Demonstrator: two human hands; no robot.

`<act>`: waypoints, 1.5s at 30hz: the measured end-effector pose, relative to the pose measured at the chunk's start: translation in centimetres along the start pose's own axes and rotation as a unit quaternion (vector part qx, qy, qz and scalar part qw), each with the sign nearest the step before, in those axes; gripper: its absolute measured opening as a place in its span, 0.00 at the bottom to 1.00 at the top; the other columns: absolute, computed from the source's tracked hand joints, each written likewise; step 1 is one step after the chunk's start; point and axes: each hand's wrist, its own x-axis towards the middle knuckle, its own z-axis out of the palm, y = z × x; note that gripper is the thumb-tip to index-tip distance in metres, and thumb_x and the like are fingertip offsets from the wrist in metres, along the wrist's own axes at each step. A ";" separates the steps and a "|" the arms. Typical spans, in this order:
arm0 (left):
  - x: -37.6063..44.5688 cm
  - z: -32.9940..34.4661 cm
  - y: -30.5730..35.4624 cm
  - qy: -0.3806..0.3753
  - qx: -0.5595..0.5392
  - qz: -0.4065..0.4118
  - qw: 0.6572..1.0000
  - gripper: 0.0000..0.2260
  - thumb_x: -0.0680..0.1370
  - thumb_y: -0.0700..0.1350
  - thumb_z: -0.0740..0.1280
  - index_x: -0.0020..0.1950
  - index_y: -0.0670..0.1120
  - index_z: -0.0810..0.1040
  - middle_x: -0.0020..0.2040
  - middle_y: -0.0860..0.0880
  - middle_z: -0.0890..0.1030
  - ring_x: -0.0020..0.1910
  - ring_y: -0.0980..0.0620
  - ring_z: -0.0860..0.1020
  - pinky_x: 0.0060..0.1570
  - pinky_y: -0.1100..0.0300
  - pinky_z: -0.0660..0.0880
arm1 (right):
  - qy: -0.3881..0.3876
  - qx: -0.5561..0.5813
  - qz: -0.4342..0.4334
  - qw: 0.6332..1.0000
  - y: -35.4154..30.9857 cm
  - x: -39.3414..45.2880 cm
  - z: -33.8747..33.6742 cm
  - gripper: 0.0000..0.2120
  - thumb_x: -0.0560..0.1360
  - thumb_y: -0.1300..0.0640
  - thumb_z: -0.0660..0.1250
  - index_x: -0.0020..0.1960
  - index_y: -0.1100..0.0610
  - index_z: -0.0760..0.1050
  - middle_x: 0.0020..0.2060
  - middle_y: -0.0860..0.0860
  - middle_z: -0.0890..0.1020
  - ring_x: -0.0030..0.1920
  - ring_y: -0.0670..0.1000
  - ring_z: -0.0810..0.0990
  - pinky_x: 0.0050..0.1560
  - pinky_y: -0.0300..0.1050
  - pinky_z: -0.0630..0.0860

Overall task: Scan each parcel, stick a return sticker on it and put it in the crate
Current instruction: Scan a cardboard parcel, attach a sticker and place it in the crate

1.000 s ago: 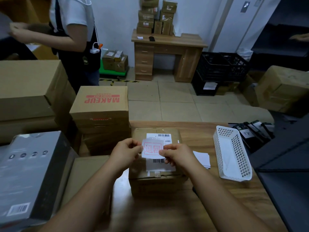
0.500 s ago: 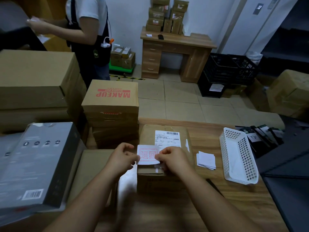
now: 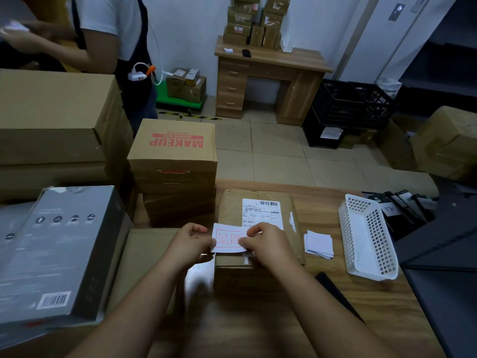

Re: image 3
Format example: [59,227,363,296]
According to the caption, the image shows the person's left hand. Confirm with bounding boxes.
[162,222,217,272]

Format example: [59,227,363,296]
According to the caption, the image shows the person's right hand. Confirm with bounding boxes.
[238,222,299,274]

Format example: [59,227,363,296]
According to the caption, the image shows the small plain cardboard box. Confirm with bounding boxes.
[106,228,183,317]

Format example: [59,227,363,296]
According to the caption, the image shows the red stamped white sticker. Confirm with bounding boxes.
[201,222,256,257]

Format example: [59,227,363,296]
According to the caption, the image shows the stack of white stickers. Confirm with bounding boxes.
[304,230,335,261]

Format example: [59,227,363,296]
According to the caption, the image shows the brown taped cardboard parcel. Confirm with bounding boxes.
[213,189,307,295]

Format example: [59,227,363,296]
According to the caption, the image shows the black handheld scanner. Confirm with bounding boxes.
[315,271,366,325]

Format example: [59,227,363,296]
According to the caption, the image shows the red printed cardboard box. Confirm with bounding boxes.
[126,118,219,190]

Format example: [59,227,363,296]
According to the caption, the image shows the person's right forearm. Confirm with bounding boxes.
[272,255,403,358]

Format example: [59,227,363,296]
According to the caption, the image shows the person's left forearm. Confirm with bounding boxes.
[65,255,187,358]

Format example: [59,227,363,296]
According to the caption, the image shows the medium taped cardboard box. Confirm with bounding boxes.
[166,76,207,104]

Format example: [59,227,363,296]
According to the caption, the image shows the small labelled cardboard box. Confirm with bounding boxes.
[166,69,189,86]

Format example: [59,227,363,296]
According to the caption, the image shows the stack of small cardboard boxes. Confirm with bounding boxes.
[223,0,291,51]

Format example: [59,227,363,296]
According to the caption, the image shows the white perforated plastic tray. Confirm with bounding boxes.
[338,193,399,282]

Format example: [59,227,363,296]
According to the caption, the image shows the black plastic crates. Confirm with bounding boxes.
[302,107,345,150]

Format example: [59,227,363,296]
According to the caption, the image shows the black scanners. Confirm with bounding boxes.
[367,193,405,235]

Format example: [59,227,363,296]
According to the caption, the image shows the black flat device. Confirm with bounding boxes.
[384,191,418,224]
[395,189,429,220]
[409,193,437,220]

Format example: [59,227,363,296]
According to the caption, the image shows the green platform trolley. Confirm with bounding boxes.
[155,80,208,114]

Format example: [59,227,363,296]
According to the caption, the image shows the wooden drawer desk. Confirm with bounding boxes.
[214,35,334,127]

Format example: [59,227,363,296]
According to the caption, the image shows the black plastic crate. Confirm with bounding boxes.
[348,81,398,129]
[311,79,366,127]

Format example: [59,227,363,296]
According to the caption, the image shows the dark metal shelf rack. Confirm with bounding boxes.
[398,0,477,120]
[393,182,477,358]

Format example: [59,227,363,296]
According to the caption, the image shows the white plastic bag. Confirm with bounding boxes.
[375,76,403,99]

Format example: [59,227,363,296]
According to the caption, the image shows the white standing air conditioner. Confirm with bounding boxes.
[333,0,459,85]

